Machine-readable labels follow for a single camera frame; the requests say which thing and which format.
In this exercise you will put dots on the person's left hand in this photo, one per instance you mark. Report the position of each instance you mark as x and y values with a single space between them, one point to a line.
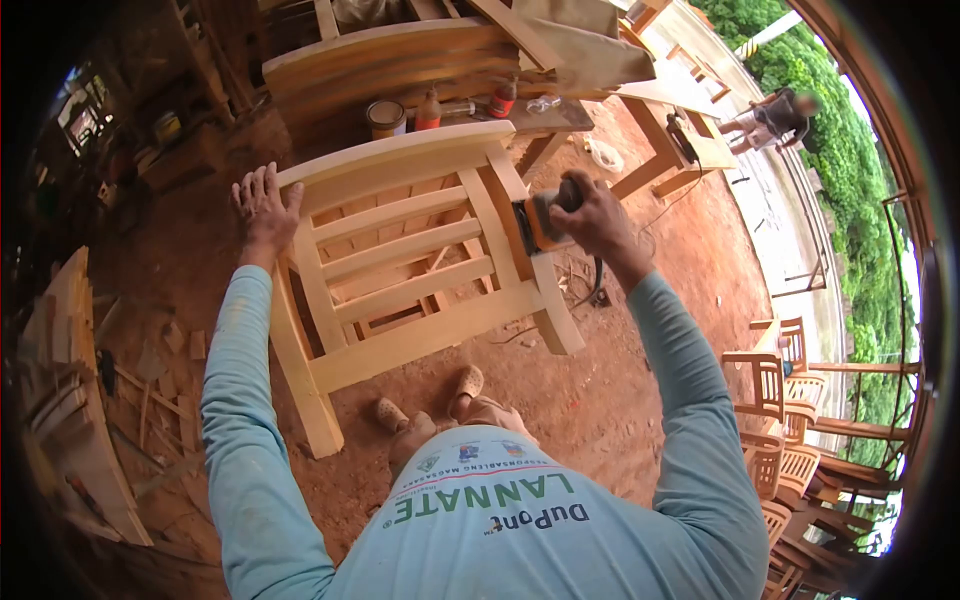
264 217

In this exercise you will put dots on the person's right hand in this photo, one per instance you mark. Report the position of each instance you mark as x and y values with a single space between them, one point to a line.
596 221

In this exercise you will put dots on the person's left ring finger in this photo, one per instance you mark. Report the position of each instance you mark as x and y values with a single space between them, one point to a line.
247 191

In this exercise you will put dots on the person's left middle finger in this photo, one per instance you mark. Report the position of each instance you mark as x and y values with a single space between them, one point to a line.
258 184

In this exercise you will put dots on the person's left little finger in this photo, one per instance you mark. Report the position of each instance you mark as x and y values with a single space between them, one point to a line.
236 198

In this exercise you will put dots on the person's left thumb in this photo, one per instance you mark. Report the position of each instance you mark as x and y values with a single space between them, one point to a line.
295 201

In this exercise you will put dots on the person's right fingers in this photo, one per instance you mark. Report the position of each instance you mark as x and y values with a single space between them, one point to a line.
574 206

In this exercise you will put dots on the person's left index finger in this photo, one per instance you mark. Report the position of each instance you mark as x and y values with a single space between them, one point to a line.
271 180

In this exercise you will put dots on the orange electric sander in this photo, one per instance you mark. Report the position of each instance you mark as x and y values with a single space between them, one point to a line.
541 221

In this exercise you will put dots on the unfinished wooden chair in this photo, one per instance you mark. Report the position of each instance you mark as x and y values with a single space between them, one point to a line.
405 255

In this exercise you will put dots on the white plastic bag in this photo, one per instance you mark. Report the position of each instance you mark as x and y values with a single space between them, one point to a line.
604 155

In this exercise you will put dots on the clear plastic bag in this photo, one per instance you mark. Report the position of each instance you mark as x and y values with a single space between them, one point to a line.
543 103

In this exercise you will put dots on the low wooden table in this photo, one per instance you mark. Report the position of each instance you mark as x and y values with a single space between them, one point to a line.
675 169

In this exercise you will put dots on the round metal can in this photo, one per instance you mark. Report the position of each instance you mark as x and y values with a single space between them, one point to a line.
385 120

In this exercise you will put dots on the black power tool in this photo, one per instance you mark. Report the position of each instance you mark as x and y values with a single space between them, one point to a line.
681 139

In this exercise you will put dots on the red squeeze bottle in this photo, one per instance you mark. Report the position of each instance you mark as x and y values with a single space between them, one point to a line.
502 100
428 112

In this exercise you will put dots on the tan cloth sheet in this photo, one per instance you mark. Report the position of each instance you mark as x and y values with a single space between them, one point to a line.
592 52

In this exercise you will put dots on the cluttered wooden workbench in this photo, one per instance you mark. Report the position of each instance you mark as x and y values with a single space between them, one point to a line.
390 67

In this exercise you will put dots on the scattered wood scraps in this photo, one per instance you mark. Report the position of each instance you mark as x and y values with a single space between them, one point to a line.
161 375

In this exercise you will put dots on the person's legs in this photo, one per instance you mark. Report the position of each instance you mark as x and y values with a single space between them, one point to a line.
465 412

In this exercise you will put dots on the pile of wooden boards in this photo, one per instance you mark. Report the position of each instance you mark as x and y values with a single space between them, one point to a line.
75 390

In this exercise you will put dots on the stack of wooden chairs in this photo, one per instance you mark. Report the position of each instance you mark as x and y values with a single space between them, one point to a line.
787 450

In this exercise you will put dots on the person's body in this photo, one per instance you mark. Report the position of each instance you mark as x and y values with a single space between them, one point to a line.
487 525

